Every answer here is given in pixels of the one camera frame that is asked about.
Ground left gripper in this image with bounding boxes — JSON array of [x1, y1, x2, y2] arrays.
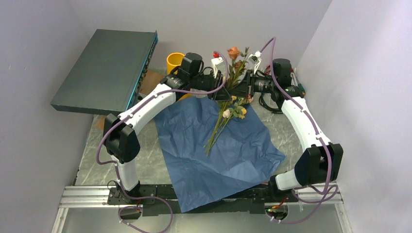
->
[[189, 70, 232, 101]]

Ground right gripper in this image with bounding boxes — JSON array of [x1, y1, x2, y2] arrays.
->
[[228, 69, 276, 99]]

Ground brown rose stem bunch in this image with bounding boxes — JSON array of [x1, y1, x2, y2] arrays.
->
[[225, 47, 249, 90]]

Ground artificial flower bunch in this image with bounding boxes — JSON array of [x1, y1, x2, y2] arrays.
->
[[204, 95, 253, 156]]

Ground blue wrapping paper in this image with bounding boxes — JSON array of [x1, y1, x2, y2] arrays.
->
[[154, 97, 285, 212]]

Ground red ribbon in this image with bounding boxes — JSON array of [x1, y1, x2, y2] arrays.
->
[[264, 66, 272, 75]]

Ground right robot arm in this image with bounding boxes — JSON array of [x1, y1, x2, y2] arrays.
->
[[229, 56, 343, 201]]

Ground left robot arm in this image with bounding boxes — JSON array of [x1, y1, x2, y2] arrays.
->
[[102, 52, 230, 204]]

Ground yellow vase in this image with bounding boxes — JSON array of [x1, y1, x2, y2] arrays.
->
[[166, 52, 192, 90]]

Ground wooden board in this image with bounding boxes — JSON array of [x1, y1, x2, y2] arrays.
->
[[93, 70, 165, 130]]

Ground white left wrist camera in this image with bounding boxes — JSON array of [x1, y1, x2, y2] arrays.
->
[[211, 57, 226, 78]]

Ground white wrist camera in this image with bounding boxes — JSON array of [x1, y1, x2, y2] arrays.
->
[[247, 51, 262, 75], [211, 57, 226, 78]]

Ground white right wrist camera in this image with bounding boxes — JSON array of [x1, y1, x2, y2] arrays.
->
[[247, 51, 262, 75]]

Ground black cable bundle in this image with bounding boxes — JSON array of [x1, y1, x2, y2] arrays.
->
[[258, 93, 284, 115]]

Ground green handled screwdriver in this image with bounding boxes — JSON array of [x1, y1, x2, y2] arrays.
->
[[295, 78, 306, 96]]

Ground grey network switch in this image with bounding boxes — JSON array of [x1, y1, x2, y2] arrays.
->
[[50, 29, 158, 115]]

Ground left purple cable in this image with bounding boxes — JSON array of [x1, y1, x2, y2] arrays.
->
[[96, 50, 230, 233]]

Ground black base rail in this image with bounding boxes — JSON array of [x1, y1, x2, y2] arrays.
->
[[107, 184, 298, 216]]

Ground aluminium frame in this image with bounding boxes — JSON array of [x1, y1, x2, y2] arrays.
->
[[52, 184, 352, 233]]

